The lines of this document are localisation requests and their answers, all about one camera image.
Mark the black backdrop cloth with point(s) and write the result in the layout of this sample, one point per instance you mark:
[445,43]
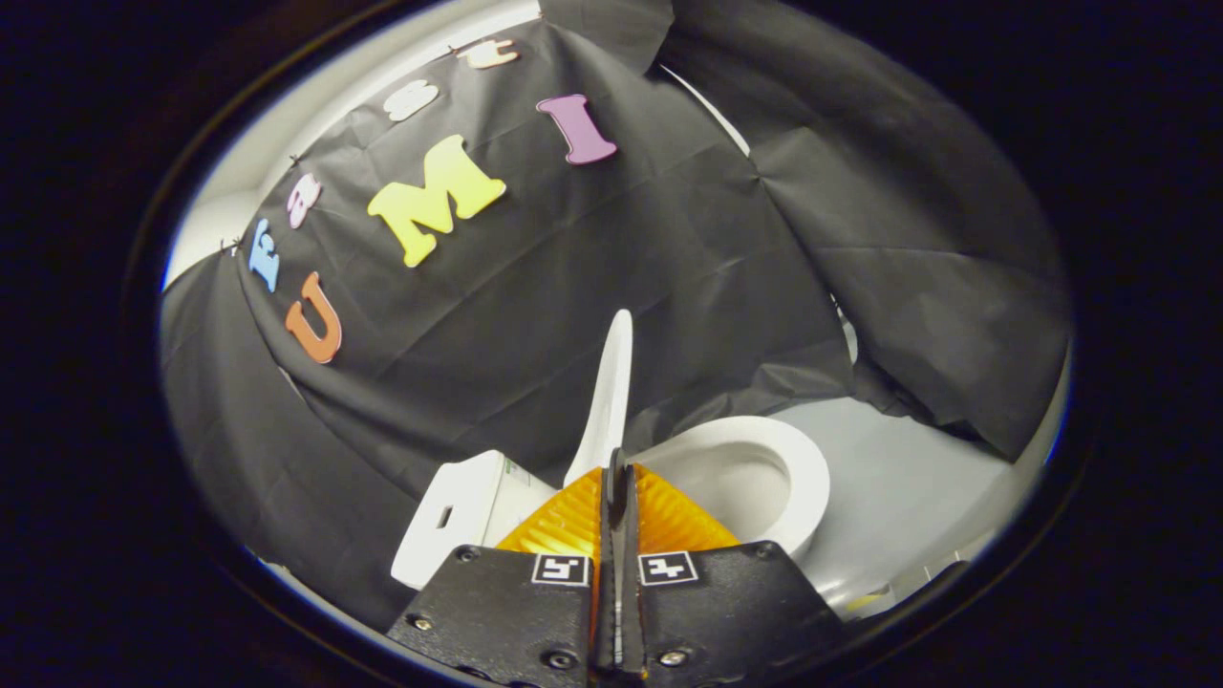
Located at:
[592,287]

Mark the white toilet lid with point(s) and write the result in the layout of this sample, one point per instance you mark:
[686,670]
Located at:
[611,401]

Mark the white toilet bowl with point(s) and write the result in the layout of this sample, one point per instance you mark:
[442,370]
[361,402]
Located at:
[793,468]

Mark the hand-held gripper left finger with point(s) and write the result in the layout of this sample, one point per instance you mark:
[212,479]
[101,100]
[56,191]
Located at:
[497,612]

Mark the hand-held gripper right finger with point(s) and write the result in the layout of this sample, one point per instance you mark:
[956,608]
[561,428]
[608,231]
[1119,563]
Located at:
[726,612]

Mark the white toilet tank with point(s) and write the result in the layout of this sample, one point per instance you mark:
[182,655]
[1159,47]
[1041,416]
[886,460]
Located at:
[468,506]

